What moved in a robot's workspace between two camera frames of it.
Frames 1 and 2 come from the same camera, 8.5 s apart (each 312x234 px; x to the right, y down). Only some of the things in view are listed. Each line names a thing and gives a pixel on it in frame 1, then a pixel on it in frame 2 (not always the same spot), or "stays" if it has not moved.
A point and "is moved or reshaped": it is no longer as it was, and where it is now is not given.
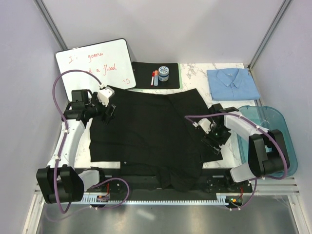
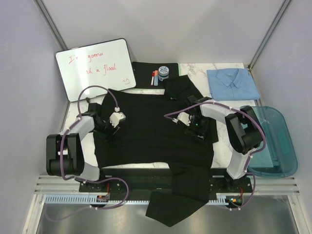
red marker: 153,75 stays
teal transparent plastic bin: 270,119 stays
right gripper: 220,141 to 191,129
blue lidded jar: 163,73 stays
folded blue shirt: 235,84 stays
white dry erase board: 109,62 stays
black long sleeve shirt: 155,136 is moved or reshaped
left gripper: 105,117 to 112,132
